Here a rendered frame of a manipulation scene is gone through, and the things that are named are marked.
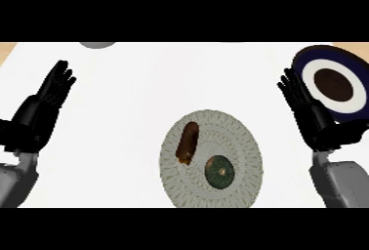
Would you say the dark green round squash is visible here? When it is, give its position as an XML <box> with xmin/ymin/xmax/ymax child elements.
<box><xmin>204</xmin><ymin>154</ymin><xmax>236</xmax><ymax>190</ymax></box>

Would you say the round grey woven placemat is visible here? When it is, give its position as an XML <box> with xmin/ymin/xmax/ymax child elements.
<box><xmin>158</xmin><ymin>109</ymin><xmax>266</xmax><ymax>209</ymax></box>

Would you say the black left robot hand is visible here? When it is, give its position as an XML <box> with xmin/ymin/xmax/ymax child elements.
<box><xmin>0</xmin><ymin>60</ymin><xmax>78</xmax><ymax>154</ymax></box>

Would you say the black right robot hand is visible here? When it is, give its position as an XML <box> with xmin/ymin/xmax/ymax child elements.
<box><xmin>276</xmin><ymin>67</ymin><xmax>369</xmax><ymax>152</ymax></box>

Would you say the long brown vegetable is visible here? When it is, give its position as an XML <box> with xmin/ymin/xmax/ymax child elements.
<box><xmin>174</xmin><ymin>121</ymin><xmax>201</xmax><ymax>166</ymax></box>

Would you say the round grey object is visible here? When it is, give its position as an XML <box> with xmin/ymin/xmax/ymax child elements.
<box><xmin>78</xmin><ymin>42</ymin><xmax>118</xmax><ymax>50</ymax></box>

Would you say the navy and white plate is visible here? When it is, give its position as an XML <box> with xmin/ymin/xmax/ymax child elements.
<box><xmin>291</xmin><ymin>45</ymin><xmax>369</xmax><ymax>124</ymax></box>

